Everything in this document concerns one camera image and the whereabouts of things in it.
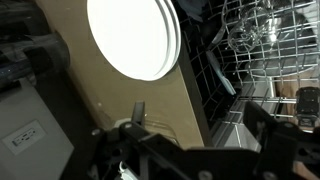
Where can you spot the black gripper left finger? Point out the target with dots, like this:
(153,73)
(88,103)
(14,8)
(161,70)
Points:
(156,160)

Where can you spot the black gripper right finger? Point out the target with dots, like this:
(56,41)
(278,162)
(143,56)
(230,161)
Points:
(286,150)

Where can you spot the white dinner plate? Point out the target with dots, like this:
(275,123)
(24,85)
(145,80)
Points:
(130,36)

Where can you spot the small white plate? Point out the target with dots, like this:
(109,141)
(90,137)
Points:
(176,43)

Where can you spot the dark plastic container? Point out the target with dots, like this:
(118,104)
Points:
(221,78)

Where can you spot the clear drinking glass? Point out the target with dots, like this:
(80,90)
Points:
(256,30)

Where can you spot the white wall outlet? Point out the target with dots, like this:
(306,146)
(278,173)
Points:
(25,137)

